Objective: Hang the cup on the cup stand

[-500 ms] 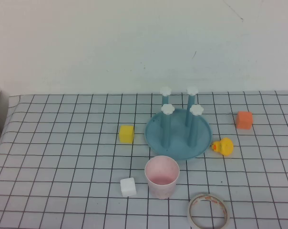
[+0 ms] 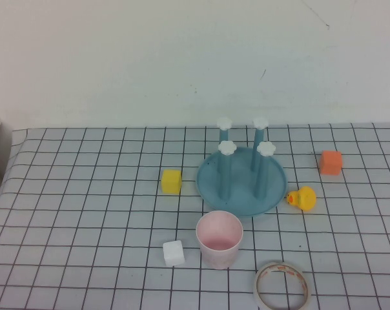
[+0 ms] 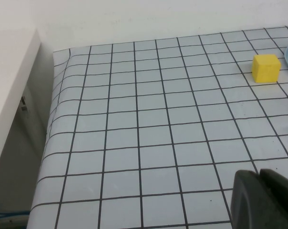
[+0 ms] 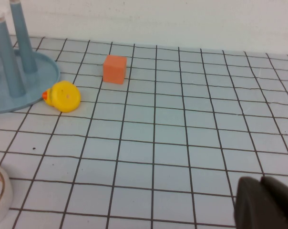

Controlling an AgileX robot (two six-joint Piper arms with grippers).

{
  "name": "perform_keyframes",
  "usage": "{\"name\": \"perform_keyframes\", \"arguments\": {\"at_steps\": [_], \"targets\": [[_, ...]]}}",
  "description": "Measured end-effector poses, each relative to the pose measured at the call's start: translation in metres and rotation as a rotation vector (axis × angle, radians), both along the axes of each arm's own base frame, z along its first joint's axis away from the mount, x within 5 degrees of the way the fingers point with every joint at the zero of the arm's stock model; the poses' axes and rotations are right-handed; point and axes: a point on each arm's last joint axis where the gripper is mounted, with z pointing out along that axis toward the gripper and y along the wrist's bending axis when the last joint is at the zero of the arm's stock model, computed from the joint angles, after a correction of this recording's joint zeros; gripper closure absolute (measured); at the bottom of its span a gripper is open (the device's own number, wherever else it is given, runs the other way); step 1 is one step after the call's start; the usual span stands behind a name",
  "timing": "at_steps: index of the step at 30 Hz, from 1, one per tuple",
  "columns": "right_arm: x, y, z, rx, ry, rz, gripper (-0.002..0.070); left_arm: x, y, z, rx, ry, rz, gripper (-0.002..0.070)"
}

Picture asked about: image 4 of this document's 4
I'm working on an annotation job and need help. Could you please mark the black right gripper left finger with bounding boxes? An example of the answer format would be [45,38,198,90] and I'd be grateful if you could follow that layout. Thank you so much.
[234,176,288,229]

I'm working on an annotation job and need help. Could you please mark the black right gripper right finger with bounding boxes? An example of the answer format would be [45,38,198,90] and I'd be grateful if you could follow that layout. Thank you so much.
[260,176,288,229]

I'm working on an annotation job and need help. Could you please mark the blue cup stand with pegs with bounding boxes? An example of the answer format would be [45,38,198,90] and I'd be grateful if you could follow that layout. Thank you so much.
[0,0,61,114]

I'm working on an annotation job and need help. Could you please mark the grid-patterned tablecloth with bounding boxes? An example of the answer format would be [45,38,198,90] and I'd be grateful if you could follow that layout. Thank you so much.
[0,33,288,229]

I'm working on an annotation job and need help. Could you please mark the orange foam cube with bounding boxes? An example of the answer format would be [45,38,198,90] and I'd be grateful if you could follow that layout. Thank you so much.
[103,54,127,85]

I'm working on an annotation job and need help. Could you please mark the yellow rubber duck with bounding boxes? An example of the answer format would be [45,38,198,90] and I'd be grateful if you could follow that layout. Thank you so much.
[41,80,82,113]

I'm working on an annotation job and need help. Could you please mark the white tape roll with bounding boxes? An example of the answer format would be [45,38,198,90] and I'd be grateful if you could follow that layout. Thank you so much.
[0,162,14,226]

